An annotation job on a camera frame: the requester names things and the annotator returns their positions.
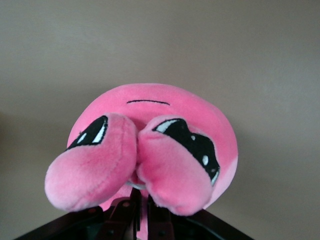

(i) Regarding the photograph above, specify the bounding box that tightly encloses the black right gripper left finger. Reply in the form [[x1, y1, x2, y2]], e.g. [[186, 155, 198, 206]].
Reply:
[[82, 187, 142, 240]]

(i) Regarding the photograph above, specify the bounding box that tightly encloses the pink plush toy with eyes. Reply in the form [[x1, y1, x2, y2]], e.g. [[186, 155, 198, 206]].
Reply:
[[44, 82, 240, 240]]

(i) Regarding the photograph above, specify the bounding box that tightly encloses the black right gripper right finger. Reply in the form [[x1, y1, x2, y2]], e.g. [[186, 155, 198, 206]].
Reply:
[[146, 194, 176, 240]]

